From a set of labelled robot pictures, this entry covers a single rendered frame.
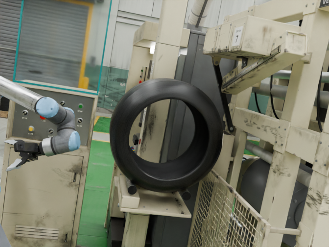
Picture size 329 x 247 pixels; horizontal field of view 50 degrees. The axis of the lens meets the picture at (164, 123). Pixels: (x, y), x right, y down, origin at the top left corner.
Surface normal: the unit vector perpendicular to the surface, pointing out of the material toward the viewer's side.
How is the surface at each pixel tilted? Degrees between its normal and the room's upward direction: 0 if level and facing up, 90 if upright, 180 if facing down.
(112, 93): 90
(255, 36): 90
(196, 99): 80
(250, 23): 90
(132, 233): 90
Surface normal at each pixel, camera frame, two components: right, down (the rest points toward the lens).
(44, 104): -0.18, -0.34
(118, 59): 0.10, 0.15
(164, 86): 0.05, -0.61
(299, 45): 0.21, -0.14
